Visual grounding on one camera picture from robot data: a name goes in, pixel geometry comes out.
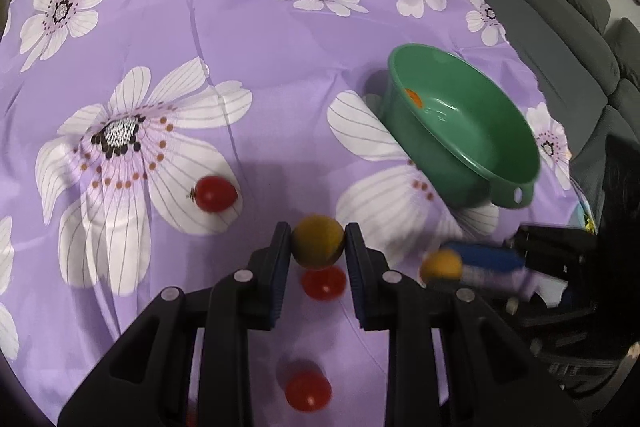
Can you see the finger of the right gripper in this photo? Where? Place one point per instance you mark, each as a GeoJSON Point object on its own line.
{"type": "Point", "coordinates": [492, 258]}
{"type": "Point", "coordinates": [493, 297]}

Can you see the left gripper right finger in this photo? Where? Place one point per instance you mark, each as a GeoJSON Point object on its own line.
{"type": "Point", "coordinates": [452, 361]}

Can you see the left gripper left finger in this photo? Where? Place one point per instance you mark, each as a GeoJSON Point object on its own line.
{"type": "Point", "coordinates": [187, 353]}

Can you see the yellow cherry tomato front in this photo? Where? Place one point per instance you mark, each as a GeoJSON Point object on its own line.
{"type": "Point", "coordinates": [444, 264]}

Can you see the yellow cherry tomato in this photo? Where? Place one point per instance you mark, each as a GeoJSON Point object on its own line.
{"type": "Point", "coordinates": [317, 242]}
{"type": "Point", "coordinates": [444, 264]}

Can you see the green plastic bowl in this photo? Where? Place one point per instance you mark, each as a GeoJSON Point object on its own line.
{"type": "Point", "coordinates": [469, 139]}

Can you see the red cherry tomato front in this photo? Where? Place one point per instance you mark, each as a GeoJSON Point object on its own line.
{"type": "Point", "coordinates": [308, 391]}

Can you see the orange mandarin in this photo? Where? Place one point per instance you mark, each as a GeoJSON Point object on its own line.
{"type": "Point", "coordinates": [415, 98]}

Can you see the red cherry tomato with stem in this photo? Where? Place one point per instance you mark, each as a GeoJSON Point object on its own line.
{"type": "Point", "coordinates": [213, 194]}

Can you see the grey sofa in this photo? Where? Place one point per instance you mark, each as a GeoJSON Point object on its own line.
{"type": "Point", "coordinates": [587, 67]}

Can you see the purple floral tablecloth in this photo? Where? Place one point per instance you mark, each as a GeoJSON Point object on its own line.
{"type": "Point", "coordinates": [112, 110]}

